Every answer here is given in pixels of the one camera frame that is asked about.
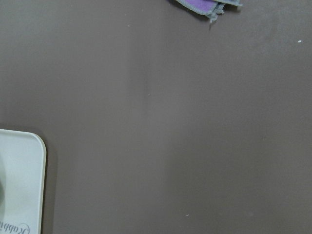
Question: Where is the folded grey cloth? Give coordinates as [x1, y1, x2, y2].
[177, 0, 243, 21]

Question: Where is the cream rabbit serving tray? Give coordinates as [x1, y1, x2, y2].
[0, 129, 46, 234]

